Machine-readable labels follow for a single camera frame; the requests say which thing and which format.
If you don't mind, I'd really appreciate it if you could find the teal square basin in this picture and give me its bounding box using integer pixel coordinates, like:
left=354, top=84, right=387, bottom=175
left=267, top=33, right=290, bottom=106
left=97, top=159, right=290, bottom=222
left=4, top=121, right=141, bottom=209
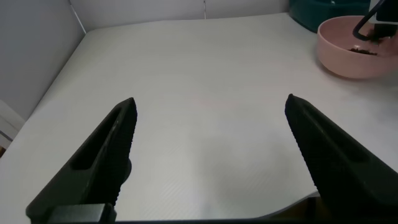
left=288, top=0, right=373, bottom=34

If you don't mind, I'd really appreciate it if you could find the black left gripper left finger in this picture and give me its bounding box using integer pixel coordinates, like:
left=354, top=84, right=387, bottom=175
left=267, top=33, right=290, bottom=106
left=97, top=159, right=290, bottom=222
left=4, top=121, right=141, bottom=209
left=26, top=97, right=138, bottom=223

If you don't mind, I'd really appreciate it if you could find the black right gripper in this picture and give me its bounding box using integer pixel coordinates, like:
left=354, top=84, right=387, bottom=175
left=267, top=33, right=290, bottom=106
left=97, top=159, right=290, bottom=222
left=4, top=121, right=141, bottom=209
left=373, top=0, right=398, bottom=42

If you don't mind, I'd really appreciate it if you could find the brown granular solid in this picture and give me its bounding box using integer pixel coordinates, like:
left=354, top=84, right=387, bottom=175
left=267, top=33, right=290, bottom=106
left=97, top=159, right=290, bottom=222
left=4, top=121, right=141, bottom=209
left=348, top=45, right=379, bottom=57

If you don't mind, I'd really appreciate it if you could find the pink round bowl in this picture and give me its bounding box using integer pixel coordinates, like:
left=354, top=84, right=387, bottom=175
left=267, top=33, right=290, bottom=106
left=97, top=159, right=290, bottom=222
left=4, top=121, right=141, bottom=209
left=316, top=15, right=398, bottom=80

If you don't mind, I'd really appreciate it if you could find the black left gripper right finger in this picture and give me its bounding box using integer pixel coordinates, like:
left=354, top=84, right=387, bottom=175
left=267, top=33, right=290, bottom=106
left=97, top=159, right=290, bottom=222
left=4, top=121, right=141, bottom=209
left=284, top=93, right=398, bottom=224

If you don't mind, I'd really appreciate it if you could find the thin black camera cable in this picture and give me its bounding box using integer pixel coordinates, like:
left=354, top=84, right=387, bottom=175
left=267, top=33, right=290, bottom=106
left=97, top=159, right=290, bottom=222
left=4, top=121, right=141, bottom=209
left=353, top=0, right=388, bottom=42

